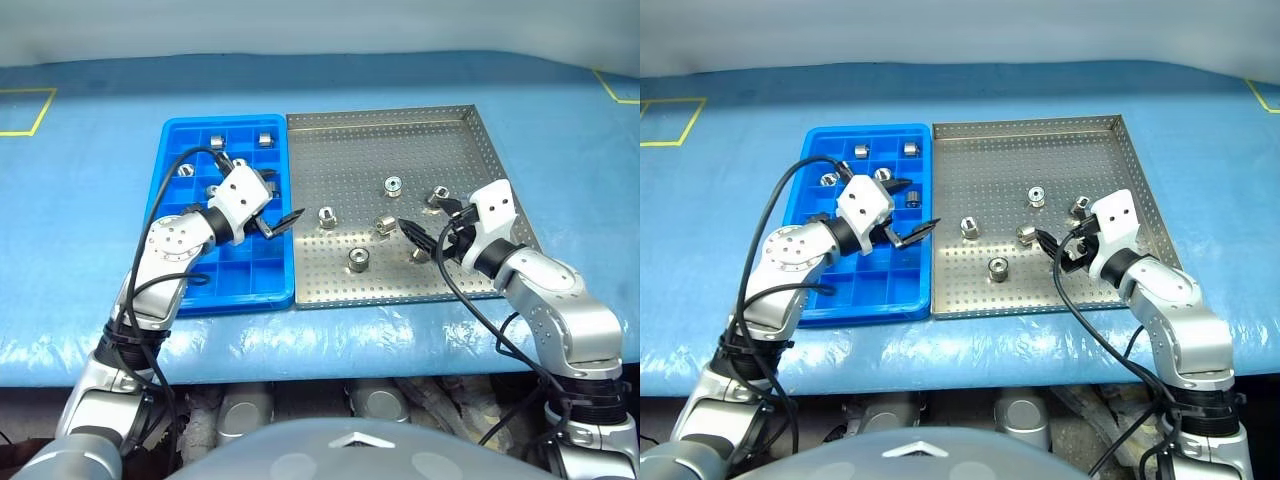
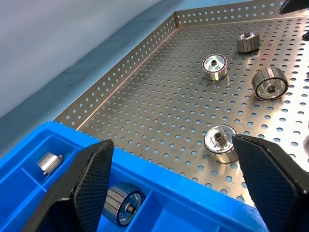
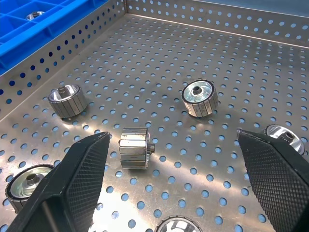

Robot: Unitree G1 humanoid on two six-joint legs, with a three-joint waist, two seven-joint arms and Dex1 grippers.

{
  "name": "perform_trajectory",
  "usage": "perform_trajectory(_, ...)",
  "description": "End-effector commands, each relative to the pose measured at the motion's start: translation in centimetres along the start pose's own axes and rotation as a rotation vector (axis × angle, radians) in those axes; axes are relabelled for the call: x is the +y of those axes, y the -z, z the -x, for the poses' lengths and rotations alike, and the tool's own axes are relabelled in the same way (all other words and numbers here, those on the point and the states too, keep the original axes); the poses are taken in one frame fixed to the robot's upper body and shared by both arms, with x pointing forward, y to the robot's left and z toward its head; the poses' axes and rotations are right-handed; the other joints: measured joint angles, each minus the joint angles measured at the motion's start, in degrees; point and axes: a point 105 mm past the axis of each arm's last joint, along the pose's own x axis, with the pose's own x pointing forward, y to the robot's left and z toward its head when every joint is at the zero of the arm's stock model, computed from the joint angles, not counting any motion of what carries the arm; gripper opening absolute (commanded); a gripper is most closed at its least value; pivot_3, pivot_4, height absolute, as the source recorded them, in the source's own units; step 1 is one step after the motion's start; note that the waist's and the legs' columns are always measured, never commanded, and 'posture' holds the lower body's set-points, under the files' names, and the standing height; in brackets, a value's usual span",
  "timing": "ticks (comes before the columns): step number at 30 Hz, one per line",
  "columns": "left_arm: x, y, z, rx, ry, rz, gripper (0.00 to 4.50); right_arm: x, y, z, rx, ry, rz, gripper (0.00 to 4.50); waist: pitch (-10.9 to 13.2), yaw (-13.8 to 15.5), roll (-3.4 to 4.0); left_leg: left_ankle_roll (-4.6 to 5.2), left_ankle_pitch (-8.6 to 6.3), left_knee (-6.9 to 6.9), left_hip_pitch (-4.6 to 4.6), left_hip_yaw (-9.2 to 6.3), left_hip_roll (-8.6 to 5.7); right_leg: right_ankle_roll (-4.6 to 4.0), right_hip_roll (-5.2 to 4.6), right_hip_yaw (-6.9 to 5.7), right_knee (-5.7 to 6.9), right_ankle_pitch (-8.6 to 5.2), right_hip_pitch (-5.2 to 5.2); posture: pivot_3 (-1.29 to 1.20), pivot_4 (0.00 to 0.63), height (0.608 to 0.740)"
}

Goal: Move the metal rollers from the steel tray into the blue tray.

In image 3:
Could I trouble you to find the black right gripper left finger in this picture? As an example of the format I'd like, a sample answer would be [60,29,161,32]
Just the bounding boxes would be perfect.
[7,131,111,232]

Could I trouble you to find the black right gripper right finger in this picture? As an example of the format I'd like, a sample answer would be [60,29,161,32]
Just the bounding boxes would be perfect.
[237,130,309,232]

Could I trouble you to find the metal cylinder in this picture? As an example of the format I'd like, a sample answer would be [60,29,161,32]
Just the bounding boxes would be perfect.
[47,84,86,119]
[5,164,55,213]
[118,127,156,170]
[181,78,219,117]
[154,216,197,232]
[26,11,46,21]
[263,124,305,155]

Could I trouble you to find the blue compartment tray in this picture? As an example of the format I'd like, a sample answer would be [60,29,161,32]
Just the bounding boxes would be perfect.
[0,0,97,77]

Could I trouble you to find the perforated metal tray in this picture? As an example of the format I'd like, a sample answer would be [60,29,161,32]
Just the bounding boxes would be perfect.
[0,0,309,232]

